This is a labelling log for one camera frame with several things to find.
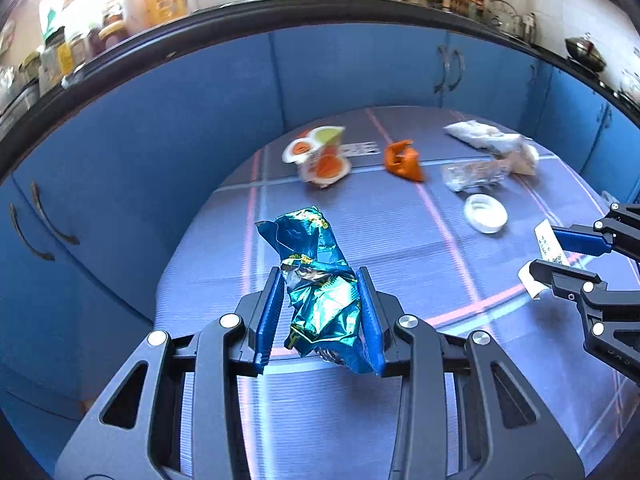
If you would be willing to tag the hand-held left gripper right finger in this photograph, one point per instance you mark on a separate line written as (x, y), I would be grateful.
(372, 320)

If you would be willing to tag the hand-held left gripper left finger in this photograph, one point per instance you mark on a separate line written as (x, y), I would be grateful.
(265, 320)

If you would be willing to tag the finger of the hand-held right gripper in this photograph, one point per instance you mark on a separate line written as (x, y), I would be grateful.
(555, 272)
(580, 240)

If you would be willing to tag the teal foil snack wrapper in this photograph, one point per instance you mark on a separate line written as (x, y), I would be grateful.
(320, 280)

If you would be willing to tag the blue plaid tablecloth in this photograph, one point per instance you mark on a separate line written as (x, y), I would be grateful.
(390, 260)

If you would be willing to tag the white bottle cap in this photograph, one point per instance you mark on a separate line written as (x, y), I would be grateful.
(485, 214)

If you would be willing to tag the white crumpled tissue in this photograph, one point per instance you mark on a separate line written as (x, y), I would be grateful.
(470, 132)

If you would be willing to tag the orange crumpled wrapper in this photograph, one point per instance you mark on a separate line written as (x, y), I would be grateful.
(402, 160)

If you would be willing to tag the white ceramic pot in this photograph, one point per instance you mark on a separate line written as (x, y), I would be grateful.
(631, 85)

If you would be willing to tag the small white card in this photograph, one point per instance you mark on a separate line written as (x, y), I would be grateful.
(357, 149)

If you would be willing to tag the orange green snack cup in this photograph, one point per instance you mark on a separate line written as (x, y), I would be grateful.
(320, 155)

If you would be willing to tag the steel wok with lid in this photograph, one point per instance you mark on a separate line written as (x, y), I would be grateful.
(585, 52)

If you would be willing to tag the blue base cabinets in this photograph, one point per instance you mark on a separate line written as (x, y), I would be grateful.
(125, 160)

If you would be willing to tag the pale green kettle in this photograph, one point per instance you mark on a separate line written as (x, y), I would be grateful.
(502, 15)

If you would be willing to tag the black kitchen countertop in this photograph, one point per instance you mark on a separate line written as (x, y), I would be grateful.
(350, 7)

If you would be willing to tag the paper towel roll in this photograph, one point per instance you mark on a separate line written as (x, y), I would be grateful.
(135, 12)

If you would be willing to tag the group of condiment bottles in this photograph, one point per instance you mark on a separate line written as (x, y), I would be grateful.
(65, 50)

